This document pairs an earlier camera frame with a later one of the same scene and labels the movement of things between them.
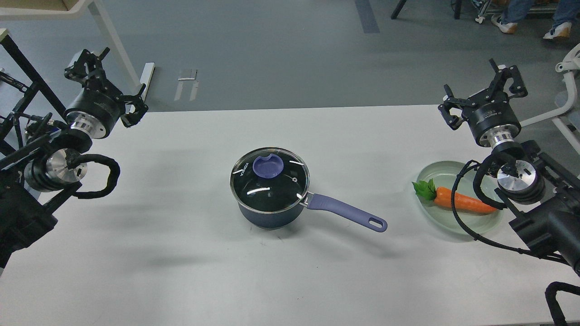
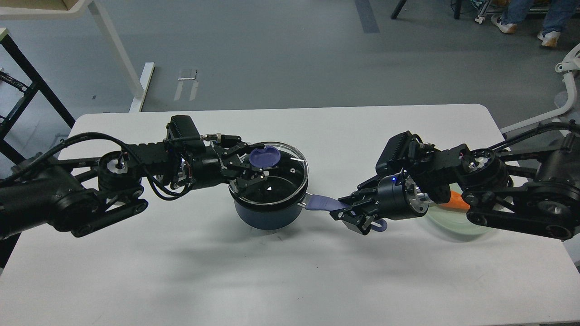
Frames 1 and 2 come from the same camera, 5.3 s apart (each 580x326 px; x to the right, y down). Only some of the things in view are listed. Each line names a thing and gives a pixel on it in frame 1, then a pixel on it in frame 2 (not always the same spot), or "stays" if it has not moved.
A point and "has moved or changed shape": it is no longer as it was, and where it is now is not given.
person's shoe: (561, 30) → (550, 38)
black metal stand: (40, 88) stays
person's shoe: (507, 27) stays
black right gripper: (491, 117) → (398, 197)
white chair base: (570, 64) stays
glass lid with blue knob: (269, 180) has moved or changed shape
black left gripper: (95, 110) → (204, 165)
